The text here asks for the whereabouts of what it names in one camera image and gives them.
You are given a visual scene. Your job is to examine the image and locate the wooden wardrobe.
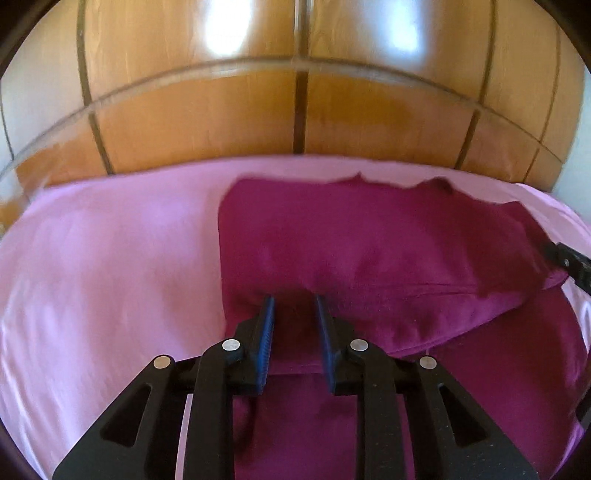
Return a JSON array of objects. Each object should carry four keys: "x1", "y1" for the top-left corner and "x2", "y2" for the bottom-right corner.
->
[{"x1": 0, "y1": 0, "x2": 583, "y2": 217}]

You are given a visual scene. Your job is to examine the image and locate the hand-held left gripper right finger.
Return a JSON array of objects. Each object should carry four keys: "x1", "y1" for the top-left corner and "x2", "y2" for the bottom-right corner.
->
[{"x1": 314, "y1": 294, "x2": 539, "y2": 480}]

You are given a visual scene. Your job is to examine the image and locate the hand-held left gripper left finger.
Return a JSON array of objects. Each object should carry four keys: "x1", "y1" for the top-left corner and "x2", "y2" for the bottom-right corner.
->
[{"x1": 52, "y1": 295, "x2": 278, "y2": 480}]

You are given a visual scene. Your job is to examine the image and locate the maroon pants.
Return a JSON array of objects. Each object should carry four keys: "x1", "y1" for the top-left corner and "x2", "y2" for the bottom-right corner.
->
[{"x1": 218, "y1": 172, "x2": 587, "y2": 480}]

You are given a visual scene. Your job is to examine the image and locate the pink bedsheet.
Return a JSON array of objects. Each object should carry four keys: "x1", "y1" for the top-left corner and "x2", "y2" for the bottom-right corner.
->
[{"x1": 0, "y1": 154, "x2": 591, "y2": 480}]

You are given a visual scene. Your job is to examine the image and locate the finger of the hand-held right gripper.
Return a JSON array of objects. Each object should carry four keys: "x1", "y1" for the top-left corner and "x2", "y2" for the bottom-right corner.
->
[{"x1": 544, "y1": 241, "x2": 591, "y2": 292}]

